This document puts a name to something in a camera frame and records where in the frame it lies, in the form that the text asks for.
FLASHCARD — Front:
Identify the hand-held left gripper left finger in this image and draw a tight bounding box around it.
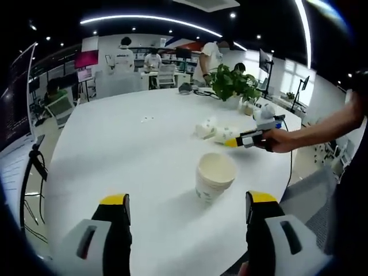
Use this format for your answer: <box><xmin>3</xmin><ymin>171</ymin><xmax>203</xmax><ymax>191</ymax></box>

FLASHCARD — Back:
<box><xmin>62</xmin><ymin>194</ymin><xmax>133</xmax><ymax>276</ymax></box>

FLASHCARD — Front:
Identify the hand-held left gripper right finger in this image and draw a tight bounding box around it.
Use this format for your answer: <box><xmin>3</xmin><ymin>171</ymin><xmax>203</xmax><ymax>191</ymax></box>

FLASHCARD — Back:
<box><xmin>245</xmin><ymin>190</ymin><xmax>316</xmax><ymax>276</ymax></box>

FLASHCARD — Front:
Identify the person's right hand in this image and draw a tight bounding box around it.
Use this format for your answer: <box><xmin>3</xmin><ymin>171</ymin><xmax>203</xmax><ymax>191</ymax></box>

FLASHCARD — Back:
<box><xmin>260</xmin><ymin>128</ymin><xmax>297</xmax><ymax>153</ymax></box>

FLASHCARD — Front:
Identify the person's left hand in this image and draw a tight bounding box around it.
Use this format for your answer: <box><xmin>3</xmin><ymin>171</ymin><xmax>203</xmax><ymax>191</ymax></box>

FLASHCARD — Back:
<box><xmin>238</xmin><ymin>260</ymin><xmax>251</xmax><ymax>276</ymax></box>

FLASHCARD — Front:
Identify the small glass jar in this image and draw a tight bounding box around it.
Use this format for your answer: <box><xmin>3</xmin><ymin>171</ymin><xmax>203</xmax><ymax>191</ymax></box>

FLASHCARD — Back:
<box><xmin>241</xmin><ymin>99</ymin><xmax>256</xmax><ymax>116</ymax></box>

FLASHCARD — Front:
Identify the green potted plant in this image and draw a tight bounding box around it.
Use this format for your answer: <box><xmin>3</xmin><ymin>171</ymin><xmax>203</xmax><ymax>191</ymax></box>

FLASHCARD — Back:
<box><xmin>211</xmin><ymin>63</ymin><xmax>262</xmax><ymax>110</ymax></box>

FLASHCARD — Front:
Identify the black monitor on stand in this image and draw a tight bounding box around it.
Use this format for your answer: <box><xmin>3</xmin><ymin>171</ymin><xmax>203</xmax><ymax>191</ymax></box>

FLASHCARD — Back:
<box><xmin>290</xmin><ymin>75</ymin><xmax>311</xmax><ymax>113</ymax></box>
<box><xmin>258</xmin><ymin>48</ymin><xmax>274</xmax><ymax>98</ymax></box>

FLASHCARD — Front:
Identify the white desk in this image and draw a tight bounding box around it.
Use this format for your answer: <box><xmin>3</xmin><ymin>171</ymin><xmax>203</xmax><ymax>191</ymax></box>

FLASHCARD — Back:
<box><xmin>140</xmin><ymin>70</ymin><xmax>196</xmax><ymax>90</ymax></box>

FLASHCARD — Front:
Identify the white office chair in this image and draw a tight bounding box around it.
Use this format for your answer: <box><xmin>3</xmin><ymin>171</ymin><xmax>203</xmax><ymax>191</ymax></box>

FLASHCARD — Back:
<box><xmin>158</xmin><ymin>63</ymin><xmax>177</xmax><ymax>89</ymax></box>
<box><xmin>44</xmin><ymin>96</ymin><xmax>77</xmax><ymax>129</ymax></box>
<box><xmin>330</xmin><ymin>140</ymin><xmax>353</xmax><ymax>173</ymax></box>

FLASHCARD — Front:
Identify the person's dark clothing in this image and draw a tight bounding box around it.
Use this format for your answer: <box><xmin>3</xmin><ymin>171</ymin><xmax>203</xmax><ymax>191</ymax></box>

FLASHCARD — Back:
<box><xmin>324</xmin><ymin>114</ymin><xmax>368</xmax><ymax>254</ymax></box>

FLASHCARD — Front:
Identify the curved ceiling light strip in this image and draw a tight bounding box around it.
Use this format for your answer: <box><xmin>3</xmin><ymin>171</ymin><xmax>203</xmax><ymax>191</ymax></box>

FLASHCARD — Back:
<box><xmin>294</xmin><ymin>0</ymin><xmax>313</xmax><ymax>70</ymax></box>

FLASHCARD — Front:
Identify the white table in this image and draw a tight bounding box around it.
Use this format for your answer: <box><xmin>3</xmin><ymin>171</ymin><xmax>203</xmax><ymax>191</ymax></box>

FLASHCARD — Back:
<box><xmin>44</xmin><ymin>87</ymin><xmax>302</xmax><ymax>276</ymax></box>

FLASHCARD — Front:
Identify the black laptop stand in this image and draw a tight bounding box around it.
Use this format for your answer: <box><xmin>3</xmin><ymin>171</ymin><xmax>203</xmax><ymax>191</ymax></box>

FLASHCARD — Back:
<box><xmin>22</xmin><ymin>134</ymin><xmax>49</xmax><ymax>231</ymax></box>

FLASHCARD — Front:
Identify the ceiling air vent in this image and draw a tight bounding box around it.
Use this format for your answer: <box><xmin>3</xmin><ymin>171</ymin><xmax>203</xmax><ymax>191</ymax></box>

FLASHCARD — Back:
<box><xmin>172</xmin><ymin>0</ymin><xmax>241</xmax><ymax>8</ymax></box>

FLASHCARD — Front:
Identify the white partition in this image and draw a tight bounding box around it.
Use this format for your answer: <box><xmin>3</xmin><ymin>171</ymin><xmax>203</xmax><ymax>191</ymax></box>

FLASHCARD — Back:
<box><xmin>94</xmin><ymin>70</ymin><xmax>141</xmax><ymax>100</ymax></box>

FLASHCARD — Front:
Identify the long ceiling light strip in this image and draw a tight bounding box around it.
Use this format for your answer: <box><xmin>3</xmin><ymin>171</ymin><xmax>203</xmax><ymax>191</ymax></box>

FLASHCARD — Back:
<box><xmin>79</xmin><ymin>14</ymin><xmax>224</xmax><ymax>38</ymax></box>

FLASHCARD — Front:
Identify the small pink sign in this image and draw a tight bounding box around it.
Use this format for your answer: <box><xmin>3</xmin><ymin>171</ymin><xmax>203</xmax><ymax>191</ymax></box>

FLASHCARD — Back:
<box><xmin>77</xmin><ymin>68</ymin><xmax>93</xmax><ymax>81</ymax></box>

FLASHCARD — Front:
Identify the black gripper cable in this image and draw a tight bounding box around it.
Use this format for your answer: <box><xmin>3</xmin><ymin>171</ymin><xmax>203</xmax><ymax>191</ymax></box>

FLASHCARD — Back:
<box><xmin>286</xmin><ymin>149</ymin><xmax>294</xmax><ymax>189</ymax></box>

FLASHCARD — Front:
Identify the white wall shelving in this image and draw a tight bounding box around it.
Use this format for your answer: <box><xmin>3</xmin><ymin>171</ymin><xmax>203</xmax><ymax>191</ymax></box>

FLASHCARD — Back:
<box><xmin>132</xmin><ymin>47</ymin><xmax>202</xmax><ymax>67</ymax></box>

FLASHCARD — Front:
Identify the pink wall display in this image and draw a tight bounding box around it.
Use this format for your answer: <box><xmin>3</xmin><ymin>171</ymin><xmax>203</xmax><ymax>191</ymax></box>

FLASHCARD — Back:
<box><xmin>74</xmin><ymin>49</ymin><xmax>99</xmax><ymax>70</ymax></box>

